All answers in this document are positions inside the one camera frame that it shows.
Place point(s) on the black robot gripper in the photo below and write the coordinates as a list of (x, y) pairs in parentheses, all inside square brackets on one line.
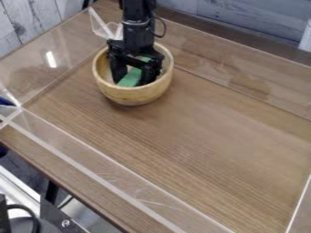
[(135, 50)]

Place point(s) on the green rectangular block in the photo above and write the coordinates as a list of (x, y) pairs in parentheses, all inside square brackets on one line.
[(132, 77)]

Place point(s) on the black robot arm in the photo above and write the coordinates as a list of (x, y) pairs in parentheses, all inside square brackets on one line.
[(137, 10)]

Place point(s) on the brown wooden bowl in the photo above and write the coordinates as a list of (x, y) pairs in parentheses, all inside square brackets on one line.
[(139, 95)]

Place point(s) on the clear acrylic corner bracket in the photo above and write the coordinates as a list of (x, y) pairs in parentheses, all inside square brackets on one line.
[(108, 30)]

